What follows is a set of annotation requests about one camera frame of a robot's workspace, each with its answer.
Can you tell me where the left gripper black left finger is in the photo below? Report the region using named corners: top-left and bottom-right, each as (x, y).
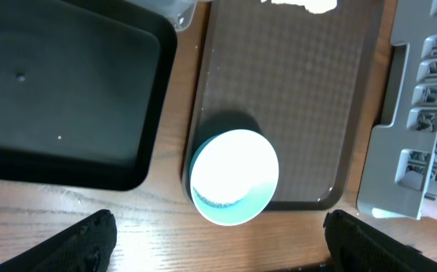
top-left (0, 209), bottom-right (117, 272)

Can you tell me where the grey dishwasher rack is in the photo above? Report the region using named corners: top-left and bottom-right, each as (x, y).
top-left (357, 0), bottom-right (437, 220)

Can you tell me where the clear plastic bin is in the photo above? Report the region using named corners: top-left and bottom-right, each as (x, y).
top-left (126, 0), bottom-right (198, 32)

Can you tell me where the black plastic tray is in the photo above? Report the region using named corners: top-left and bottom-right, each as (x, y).
top-left (0, 0), bottom-right (177, 191)

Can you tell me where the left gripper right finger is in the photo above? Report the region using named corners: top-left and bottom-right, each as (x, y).
top-left (323, 209), bottom-right (437, 272)

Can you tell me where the brown serving tray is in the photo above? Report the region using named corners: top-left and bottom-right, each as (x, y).
top-left (182, 0), bottom-right (385, 211)

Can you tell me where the white tissue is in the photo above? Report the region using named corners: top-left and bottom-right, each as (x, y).
top-left (270, 0), bottom-right (337, 14)

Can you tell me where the light blue rice bowl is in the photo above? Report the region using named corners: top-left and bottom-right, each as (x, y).
top-left (189, 129), bottom-right (279, 227)

